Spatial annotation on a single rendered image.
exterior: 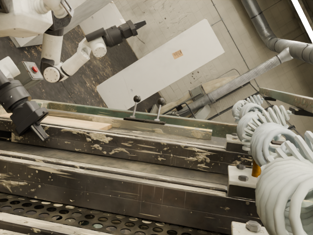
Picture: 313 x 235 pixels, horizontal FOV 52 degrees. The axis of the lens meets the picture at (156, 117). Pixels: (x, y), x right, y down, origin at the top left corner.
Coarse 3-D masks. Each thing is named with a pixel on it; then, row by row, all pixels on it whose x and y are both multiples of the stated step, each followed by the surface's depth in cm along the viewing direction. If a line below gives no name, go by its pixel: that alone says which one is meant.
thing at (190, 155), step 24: (264, 96) 91; (0, 120) 107; (48, 144) 105; (72, 144) 103; (96, 144) 101; (120, 144) 100; (144, 144) 98; (168, 144) 96; (192, 144) 99; (240, 144) 93; (192, 168) 96; (216, 168) 94
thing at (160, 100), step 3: (159, 99) 154; (162, 99) 154; (159, 102) 153; (162, 102) 153; (159, 105) 154; (159, 108) 153; (159, 111) 153; (159, 114) 153; (156, 120) 150; (159, 120) 150
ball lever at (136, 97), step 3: (135, 96) 156; (138, 96) 156; (135, 99) 156; (138, 99) 156; (138, 102) 157; (135, 105) 156; (135, 108) 155; (129, 117) 153; (132, 117) 153; (135, 117) 153
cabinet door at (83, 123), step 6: (6, 114) 149; (42, 120) 144; (48, 120) 145; (54, 120) 147; (60, 120) 148; (66, 120) 148; (72, 120) 150; (78, 120) 151; (84, 120) 153; (78, 126) 138; (84, 126) 139; (90, 126) 139; (96, 126) 140; (102, 126) 142; (108, 126) 146
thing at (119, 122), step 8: (56, 112) 159; (64, 112) 158; (72, 112) 160; (88, 120) 156; (96, 120) 155; (104, 120) 154; (112, 120) 153; (120, 120) 152; (128, 128) 152; (136, 128) 151; (144, 128) 150; (152, 128) 150; (160, 128) 149; (168, 128) 148; (176, 128) 147; (184, 128) 147; (200, 128) 149; (184, 136) 147; (192, 136) 146; (200, 136) 146; (208, 136) 145
